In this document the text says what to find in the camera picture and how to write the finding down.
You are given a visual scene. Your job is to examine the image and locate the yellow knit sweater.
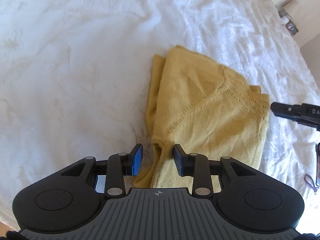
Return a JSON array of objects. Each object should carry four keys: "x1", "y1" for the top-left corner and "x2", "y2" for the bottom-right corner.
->
[{"x1": 133, "y1": 46, "x2": 270, "y2": 188}]

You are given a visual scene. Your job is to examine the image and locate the black phone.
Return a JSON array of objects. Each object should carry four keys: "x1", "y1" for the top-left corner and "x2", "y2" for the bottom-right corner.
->
[{"x1": 316, "y1": 143, "x2": 320, "y2": 187}]

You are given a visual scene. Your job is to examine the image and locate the white embroidered bedspread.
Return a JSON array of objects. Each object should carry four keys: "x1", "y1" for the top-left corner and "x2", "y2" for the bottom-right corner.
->
[{"x1": 1, "y1": 0, "x2": 319, "y2": 229}]

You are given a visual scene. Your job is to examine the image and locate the purple braided cord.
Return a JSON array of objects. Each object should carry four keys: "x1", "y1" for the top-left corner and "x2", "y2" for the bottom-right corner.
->
[{"x1": 304, "y1": 174, "x2": 320, "y2": 194}]

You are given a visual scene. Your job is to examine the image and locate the right wooden photo frame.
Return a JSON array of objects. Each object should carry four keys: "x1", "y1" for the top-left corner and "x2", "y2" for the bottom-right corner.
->
[{"x1": 285, "y1": 20, "x2": 299, "y2": 36}]

